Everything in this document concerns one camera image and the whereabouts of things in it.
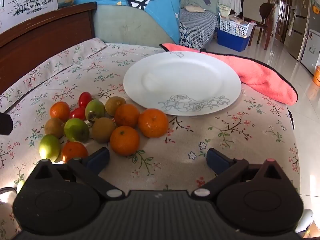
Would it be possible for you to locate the beige cushion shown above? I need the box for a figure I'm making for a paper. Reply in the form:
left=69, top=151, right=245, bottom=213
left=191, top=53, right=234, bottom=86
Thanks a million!
left=184, top=4, right=206, bottom=13

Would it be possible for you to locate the brown wooden door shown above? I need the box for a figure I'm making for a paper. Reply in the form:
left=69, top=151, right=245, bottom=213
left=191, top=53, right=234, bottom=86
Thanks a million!
left=269, top=0, right=293, bottom=43

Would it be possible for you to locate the dark wooden chair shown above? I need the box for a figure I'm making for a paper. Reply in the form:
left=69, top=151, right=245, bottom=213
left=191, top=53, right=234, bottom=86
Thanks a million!
left=244, top=0, right=275, bottom=50

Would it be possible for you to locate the white perforated basket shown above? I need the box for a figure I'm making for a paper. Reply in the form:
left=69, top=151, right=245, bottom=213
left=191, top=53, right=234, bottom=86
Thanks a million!
left=219, top=12, right=257, bottom=37

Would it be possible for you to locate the pale green sofa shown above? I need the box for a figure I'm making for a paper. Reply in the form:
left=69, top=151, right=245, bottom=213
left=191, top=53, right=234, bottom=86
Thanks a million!
left=92, top=4, right=180, bottom=48

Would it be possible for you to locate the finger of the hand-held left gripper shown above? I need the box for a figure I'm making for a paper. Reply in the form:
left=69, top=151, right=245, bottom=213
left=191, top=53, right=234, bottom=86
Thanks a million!
left=0, top=112, right=13, bottom=135

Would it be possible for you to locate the green jujube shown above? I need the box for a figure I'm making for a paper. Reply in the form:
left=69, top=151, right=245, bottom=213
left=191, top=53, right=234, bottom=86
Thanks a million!
left=85, top=99, right=106, bottom=123
left=39, top=134, right=61, bottom=162
left=64, top=118, right=90, bottom=143

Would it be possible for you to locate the printed cloth cover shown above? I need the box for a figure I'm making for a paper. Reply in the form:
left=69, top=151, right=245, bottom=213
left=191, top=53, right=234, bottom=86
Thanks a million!
left=310, top=0, right=320, bottom=25

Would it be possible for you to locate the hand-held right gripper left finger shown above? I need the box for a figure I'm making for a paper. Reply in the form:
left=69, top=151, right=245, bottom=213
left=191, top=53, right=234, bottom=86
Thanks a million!
left=25, top=147, right=127, bottom=200

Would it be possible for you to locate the pale green pillow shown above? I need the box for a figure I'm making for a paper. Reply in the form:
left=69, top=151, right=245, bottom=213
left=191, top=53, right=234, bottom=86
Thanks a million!
left=201, top=0, right=219, bottom=14

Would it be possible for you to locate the blue white patterned sofa cover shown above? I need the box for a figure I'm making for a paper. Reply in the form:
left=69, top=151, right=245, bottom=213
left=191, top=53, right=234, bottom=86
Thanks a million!
left=179, top=7, right=220, bottom=50

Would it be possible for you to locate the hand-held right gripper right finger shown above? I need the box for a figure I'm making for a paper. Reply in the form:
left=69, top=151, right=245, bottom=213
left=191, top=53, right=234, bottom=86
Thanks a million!
left=191, top=148, right=295, bottom=200

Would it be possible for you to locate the silver refrigerator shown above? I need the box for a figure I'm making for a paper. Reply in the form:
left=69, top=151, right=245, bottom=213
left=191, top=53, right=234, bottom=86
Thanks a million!
left=284, top=0, right=313, bottom=60

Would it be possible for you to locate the red cherry tomato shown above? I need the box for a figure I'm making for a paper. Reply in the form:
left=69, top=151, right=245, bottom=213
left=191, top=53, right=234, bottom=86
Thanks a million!
left=69, top=107, right=87, bottom=120
left=78, top=92, right=92, bottom=108

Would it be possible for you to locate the orange smiley cup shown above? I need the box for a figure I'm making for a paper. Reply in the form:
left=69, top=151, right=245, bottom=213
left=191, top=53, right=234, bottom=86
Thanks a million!
left=312, top=65, right=320, bottom=87

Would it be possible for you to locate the white floral plate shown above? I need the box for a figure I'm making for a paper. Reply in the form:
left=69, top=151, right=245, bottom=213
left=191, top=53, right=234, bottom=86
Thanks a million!
left=123, top=51, right=242, bottom=116

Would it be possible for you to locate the white chest freezer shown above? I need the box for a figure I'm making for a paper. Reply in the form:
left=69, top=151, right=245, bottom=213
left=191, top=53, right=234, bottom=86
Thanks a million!
left=301, top=29, right=320, bottom=75

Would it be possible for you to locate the floral tablecloth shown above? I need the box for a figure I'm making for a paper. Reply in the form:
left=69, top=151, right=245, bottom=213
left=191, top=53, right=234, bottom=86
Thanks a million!
left=0, top=37, right=300, bottom=230

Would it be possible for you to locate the pink towel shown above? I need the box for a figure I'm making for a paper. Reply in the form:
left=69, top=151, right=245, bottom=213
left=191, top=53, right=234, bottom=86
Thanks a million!
left=160, top=43, right=298, bottom=105

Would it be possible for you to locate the brown kiwi fruit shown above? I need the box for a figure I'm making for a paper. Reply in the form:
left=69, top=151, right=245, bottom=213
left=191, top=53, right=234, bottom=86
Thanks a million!
left=104, top=96, right=127, bottom=117
left=45, top=117, right=65, bottom=139
left=91, top=117, right=117, bottom=144

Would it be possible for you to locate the white rounded object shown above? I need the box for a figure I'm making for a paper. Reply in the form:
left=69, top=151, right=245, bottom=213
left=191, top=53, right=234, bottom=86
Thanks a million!
left=296, top=209, right=314, bottom=233

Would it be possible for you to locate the blue storage bin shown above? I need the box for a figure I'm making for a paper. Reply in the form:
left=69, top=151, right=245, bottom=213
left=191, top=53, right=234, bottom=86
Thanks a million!
left=216, top=28, right=251, bottom=52

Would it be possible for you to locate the yellow green snack bag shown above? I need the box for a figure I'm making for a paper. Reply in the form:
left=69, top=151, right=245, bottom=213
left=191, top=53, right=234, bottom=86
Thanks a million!
left=219, top=2, right=232, bottom=18

